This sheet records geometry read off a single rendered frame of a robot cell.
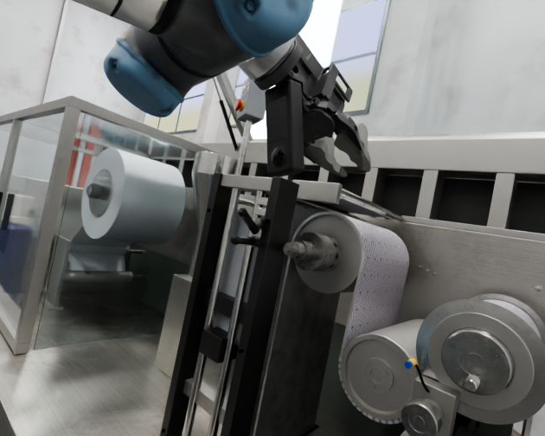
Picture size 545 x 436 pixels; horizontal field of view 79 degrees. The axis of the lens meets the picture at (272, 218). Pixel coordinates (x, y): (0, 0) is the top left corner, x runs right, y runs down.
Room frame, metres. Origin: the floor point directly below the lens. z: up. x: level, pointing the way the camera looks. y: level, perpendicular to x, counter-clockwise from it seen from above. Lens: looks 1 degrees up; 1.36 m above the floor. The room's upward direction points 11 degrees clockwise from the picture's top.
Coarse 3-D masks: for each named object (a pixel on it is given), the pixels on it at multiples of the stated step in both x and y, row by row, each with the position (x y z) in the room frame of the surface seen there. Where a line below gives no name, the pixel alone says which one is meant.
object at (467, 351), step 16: (464, 336) 0.42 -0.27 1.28; (480, 336) 0.41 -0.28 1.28; (448, 352) 0.43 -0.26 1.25; (464, 352) 0.42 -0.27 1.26; (480, 352) 0.41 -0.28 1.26; (496, 352) 0.39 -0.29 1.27; (448, 368) 0.42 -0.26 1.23; (464, 368) 0.42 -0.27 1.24; (480, 368) 0.40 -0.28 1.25; (496, 368) 0.39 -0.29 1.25; (512, 368) 0.39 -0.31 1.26; (480, 384) 0.40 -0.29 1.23; (496, 384) 0.39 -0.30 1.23
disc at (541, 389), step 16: (448, 304) 0.45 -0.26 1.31; (464, 304) 0.44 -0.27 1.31; (480, 304) 0.43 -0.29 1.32; (432, 320) 0.46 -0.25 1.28; (512, 320) 0.40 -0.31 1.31; (528, 336) 0.39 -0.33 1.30; (416, 352) 0.47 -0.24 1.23; (544, 352) 0.38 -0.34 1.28; (544, 368) 0.38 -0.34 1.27; (544, 384) 0.38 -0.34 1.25; (528, 400) 0.39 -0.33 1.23; (544, 400) 0.38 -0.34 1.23; (480, 416) 0.41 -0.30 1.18; (496, 416) 0.40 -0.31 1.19; (512, 416) 0.39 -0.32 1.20; (528, 416) 0.38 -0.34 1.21
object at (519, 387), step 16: (448, 320) 0.44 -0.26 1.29; (464, 320) 0.43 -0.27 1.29; (480, 320) 0.42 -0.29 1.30; (496, 320) 0.41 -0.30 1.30; (432, 336) 0.45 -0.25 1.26; (448, 336) 0.44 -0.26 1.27; (496, 336) 0.41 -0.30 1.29; (512, 336) 0.40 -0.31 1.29; (432, 352) 0.45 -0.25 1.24; (512, 352) 0.40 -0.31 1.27; (528, 352) 0.39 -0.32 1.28; (432, 368) 0.45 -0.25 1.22; (528, 368) 0.39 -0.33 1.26; (448, 384) 0.43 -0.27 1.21; (512, 384) 0.39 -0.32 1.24; (528, 384) 0.38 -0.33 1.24; (464, 400) 0.42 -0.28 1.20; (480, 400) 0.41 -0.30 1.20; (496, 400) 0.40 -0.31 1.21; (512, 400) 0.39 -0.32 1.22
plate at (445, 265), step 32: (384, 224) 0.86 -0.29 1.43; (416, 224) 0.81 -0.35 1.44; (416, 256) 0.80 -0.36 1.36; (448, 256) 0.75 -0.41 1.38; (480, 256) 0.71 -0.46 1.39; (512, 256) 0.68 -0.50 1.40; (544, 256) 0.65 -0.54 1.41; (416, 288) 0.79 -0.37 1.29; (448, 288) 0.74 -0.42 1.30; (480, 288) 0.71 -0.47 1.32; (512, 288) 0.67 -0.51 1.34; (544, 288) 0.64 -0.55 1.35; (544, 320) 0.63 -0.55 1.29
